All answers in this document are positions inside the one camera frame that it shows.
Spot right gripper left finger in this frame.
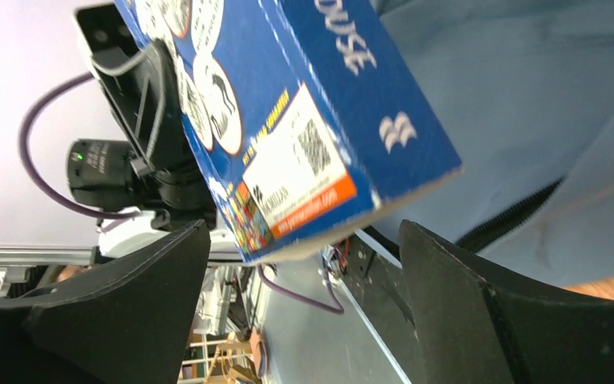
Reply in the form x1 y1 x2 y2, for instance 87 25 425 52
0 221 211 383

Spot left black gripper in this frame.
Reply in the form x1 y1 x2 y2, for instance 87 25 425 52
74 2 191 175

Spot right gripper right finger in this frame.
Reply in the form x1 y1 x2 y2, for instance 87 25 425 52
399 220 614 383

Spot dark blue paperback book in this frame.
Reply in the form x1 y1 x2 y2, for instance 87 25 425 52
112 0 464 266

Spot blue-grey fabric backpack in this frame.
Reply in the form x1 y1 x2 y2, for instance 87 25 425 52
373 1 614 286

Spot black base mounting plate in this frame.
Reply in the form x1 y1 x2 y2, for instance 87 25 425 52
341 226 425 383

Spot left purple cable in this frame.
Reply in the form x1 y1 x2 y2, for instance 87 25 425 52
18 71 345 316

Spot aluminium front frame rail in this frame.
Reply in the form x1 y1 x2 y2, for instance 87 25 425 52
0 246 94 266

